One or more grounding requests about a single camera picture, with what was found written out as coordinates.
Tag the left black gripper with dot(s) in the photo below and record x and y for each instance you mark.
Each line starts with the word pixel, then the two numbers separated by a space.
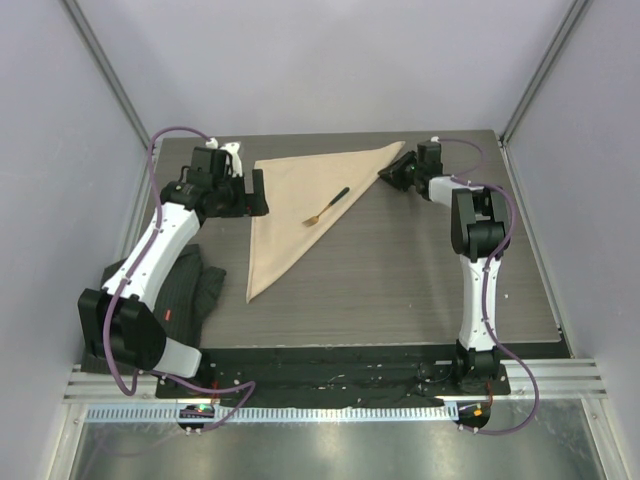
pixel 248 204

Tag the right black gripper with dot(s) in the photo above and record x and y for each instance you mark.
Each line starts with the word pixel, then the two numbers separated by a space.
pixel 393 174

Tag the beige cloth napkin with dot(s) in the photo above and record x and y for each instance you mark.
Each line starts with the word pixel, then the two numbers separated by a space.
pixel 297 188

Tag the gold fork green handle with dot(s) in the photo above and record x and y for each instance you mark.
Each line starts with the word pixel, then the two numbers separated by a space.
pixel 313 220

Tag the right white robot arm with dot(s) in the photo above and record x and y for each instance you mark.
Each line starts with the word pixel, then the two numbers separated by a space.
pixel 481 227

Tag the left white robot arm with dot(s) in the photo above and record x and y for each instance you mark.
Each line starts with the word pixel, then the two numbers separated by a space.
pixel 142 274

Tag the dark striped button shirt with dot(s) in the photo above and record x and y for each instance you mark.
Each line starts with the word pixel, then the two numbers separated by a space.
pixel 189 293

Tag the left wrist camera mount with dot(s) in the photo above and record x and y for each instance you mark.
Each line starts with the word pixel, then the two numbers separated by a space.
pixel 233 149

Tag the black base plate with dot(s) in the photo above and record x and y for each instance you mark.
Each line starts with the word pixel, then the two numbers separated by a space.
pixel 340 377

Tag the white slotted cable duct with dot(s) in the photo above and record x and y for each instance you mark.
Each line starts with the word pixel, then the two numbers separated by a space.
pixel 165 412

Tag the right aluminium frame post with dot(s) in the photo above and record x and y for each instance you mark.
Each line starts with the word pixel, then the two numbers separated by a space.
pixel 570 21

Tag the aluminium frame post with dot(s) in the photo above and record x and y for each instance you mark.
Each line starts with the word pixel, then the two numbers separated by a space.
pixel 570 21
pixel 102 62

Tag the left aluminium frame post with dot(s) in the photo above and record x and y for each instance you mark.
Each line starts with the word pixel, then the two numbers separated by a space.
pixel 102 62

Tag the aluminium front rail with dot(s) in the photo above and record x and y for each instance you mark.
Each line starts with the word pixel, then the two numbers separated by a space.
pixel 556 379

